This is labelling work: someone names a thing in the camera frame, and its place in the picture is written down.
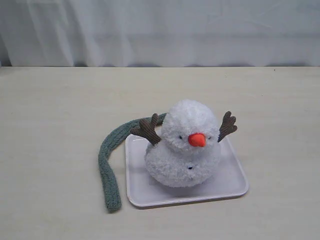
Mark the green knitted scarf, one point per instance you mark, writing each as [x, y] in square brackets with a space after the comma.
[107, 160]

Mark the white square plastic tray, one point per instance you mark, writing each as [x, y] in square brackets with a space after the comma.
[144, 192]

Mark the white backdrop curtain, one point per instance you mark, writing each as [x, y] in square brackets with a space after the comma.
[159, 33]

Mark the white plush snowman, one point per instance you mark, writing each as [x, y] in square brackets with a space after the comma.
[185, 146]

